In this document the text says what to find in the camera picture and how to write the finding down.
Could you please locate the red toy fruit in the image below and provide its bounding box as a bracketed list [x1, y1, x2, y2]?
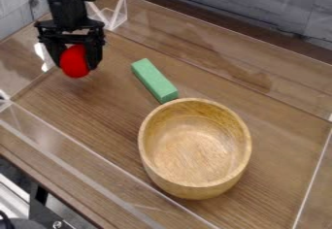
[60, 45, 90, 79]

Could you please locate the clear acrylic corner bracket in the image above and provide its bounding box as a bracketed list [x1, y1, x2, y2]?
[86, 0, 129, 31]

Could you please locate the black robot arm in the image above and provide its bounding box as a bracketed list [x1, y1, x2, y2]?
[34, 0, 105, 71]

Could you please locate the green rectangular block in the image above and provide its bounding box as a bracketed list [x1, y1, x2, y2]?
[131, 58, 180, 104]

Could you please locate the black table leg bracket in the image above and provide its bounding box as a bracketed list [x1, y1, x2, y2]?
[27, 181, 89, 229]

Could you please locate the clear acrylic tray wall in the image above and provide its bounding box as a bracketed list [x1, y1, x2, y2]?
[0, 0, 332, 229]

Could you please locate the wooden bowl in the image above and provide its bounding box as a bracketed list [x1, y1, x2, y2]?
[138, 98, 253, 200]

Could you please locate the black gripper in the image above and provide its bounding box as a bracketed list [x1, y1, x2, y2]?
[34, 18, 105, 70]

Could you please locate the black cable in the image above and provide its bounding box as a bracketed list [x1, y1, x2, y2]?
[0, 209, 15, 229]

